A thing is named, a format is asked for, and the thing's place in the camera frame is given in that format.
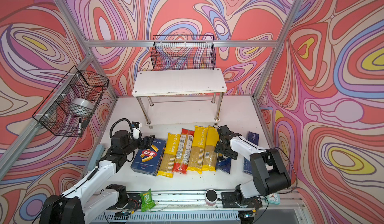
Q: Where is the clear blue spaghetti bag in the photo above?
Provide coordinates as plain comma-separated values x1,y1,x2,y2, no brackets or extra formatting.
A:
216,154,232,174

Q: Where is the blue Barilla rigatoni box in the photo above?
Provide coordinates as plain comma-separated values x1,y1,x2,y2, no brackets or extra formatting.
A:
131,139,166,176

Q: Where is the blue Barilla spaghetti box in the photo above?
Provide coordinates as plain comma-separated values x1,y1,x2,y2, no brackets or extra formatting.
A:
243,131,260,175

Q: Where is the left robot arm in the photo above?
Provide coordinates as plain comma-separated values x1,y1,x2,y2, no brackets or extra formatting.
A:
39,130,155,224

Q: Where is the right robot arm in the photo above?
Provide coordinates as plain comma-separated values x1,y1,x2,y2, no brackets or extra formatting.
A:
215,125,292,208

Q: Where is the white two-tier shelf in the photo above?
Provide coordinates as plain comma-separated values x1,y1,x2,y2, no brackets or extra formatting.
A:
132,68,227,128

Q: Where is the yellow Pastatime spaghetti bag middle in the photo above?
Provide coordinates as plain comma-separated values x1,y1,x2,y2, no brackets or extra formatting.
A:
187,126,208,175

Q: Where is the yellow pastatime spaghetti bag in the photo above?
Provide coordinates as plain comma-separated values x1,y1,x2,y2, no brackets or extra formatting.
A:
157,133,181,178
187,126,208,175

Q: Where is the yellow Pastatime spaghetti bag left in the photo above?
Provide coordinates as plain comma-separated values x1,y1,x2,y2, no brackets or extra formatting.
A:
157,133,181,178

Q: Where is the red spaghetti bag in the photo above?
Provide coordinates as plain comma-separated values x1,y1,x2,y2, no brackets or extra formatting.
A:
173,129,195,175

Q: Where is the black marker pen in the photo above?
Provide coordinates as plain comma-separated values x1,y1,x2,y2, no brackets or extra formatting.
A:
78,118,82,136

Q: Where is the small round speaker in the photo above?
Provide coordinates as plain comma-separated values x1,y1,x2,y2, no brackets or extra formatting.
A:
205,189,218,206

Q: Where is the silver tape roll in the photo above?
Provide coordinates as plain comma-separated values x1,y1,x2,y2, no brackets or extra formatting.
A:
69,98,94,116

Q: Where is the green snack packet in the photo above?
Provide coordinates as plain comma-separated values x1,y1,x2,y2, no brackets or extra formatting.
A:
139,189,156,212

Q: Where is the teal alarm clock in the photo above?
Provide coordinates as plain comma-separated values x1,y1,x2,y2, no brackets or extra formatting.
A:
266,193,281,205

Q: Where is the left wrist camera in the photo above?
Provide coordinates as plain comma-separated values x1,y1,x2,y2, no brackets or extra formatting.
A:
131,121,142,139

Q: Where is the left black wire basket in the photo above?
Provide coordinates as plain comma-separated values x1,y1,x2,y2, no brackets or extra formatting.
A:
32,66,109,137

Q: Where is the black wire basket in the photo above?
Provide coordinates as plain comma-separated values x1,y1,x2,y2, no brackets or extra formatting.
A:
32,66,109,137
151,34,216,71

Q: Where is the back black wire basket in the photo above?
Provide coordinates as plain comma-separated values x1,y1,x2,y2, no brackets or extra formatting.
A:
151,34,216,71

